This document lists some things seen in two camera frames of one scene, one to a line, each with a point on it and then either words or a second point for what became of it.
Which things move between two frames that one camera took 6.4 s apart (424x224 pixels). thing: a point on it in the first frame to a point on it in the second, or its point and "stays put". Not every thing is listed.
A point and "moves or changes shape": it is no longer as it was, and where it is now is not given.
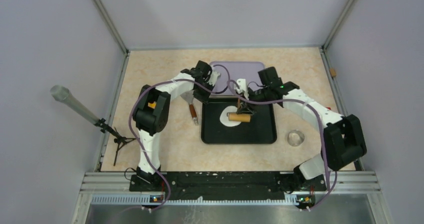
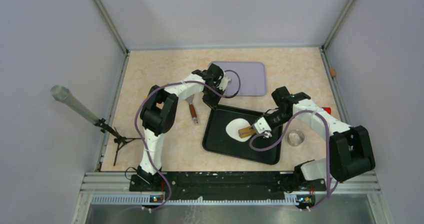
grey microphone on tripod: (61, 92) stays put
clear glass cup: (295, 138) stays put
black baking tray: (261, 130) moves or changes shape
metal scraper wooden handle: (189, 97) stays put
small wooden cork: (333, 72) stays put
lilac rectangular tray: (230, 72) stays put
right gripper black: (249, 91) to (274, 131)
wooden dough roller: (242, 114) to (246, 132)
